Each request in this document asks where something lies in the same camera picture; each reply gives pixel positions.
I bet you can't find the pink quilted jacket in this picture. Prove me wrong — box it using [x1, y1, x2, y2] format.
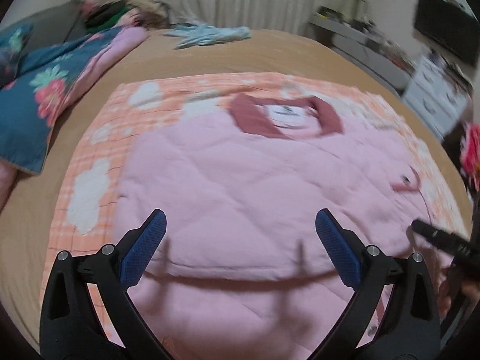
[112, 95, 448, 359]

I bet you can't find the grey pillow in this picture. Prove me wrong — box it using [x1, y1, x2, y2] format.
[1, 0, 87, 52]

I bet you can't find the red pink patterned cloth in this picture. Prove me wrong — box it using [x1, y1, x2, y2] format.
[460, 124, 480, 195]

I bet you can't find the blue floral pink quilt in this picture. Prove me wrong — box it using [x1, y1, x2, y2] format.
[0, 22, 152, 211]

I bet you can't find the tan bed sheet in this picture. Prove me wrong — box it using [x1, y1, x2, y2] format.
[1, 30, 472, 349]

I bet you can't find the grey white desk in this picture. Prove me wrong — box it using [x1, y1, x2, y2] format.
[309, 13, 414, 97]

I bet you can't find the white drawer cabinet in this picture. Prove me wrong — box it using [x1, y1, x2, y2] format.
[401, 55, 471, 141]

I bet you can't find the pile of dark clothes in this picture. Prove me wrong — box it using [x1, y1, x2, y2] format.
[80, 0, 171, 33]

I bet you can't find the black flat television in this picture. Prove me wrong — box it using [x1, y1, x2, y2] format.
[413, 0, 479, 67]

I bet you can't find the light blue garment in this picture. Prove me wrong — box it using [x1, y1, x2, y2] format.
[164, 24, 251, 50]

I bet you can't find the orange white plaid blanket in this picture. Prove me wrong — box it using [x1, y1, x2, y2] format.
[39, 71, 472, 350]

